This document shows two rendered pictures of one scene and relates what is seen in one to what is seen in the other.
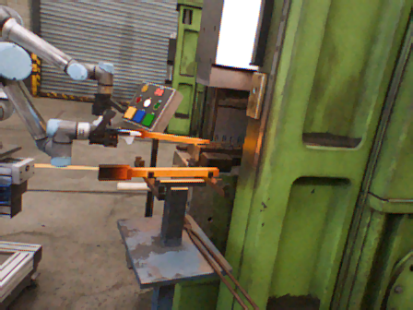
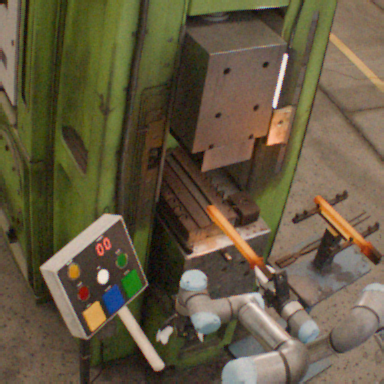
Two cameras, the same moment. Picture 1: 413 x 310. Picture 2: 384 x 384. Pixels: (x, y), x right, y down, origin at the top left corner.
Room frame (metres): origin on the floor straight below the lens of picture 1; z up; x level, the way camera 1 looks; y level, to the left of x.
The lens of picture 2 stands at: (2.20, 1.96, 2.91)
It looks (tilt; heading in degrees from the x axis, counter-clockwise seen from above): 43 degrees down; 254
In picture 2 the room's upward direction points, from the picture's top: 11 degrees clockwise
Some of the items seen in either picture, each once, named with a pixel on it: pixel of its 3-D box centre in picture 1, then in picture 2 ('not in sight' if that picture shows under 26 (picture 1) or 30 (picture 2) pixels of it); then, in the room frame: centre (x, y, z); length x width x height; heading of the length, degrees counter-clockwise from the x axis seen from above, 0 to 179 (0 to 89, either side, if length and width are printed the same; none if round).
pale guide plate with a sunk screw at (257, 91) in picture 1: (256, 95); (277, 125); (1.34, -0.14, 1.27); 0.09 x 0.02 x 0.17; 21
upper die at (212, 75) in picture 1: (244, 79); (197, 119); (1.66, -0.10, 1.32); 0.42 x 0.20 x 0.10; 111
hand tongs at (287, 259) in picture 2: (209, 255); (327, 237); (1.01, -0.04, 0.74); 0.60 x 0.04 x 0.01; 29
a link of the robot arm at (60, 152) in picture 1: (59, 151); not in sight; (1.36, 0.64, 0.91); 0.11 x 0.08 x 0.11; 49
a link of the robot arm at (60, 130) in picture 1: (63, 129); (303, 327); (1.35, 0.62, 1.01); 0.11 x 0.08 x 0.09; 111
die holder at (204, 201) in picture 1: (230, 203); (186, 234); (1.61, -0.13, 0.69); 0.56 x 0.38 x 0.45; 111
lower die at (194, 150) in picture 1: (231, 150); (184, 192); (1.66, -0.10, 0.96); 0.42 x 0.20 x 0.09; 111
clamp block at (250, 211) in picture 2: (216, 162); (243, 208); (1.44, -0.02, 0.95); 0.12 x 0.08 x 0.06; 111
